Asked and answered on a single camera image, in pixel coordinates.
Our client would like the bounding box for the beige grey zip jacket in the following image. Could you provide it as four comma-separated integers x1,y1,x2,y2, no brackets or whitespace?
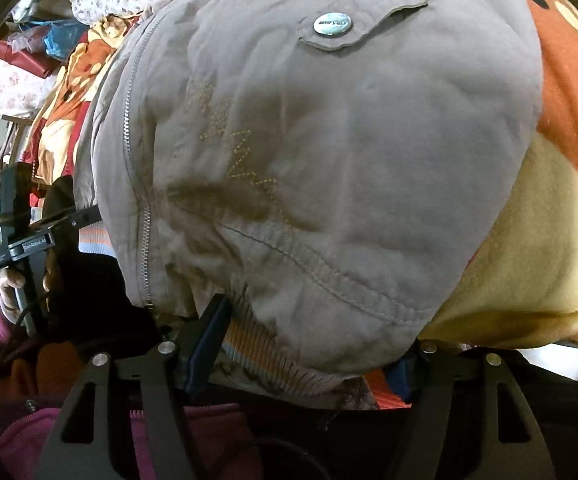
74,0,543,408

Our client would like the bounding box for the pink sleeve forearm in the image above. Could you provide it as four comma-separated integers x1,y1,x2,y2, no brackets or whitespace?
0,307,261,479

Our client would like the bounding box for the person left hand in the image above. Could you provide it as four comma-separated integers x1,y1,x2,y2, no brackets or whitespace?
0,269,24,324

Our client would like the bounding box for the red orange yellow blanket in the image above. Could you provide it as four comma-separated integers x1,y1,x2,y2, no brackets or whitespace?
24,0,578,348

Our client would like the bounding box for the blue plastic bag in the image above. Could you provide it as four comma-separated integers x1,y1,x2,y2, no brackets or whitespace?
20,18,88,61

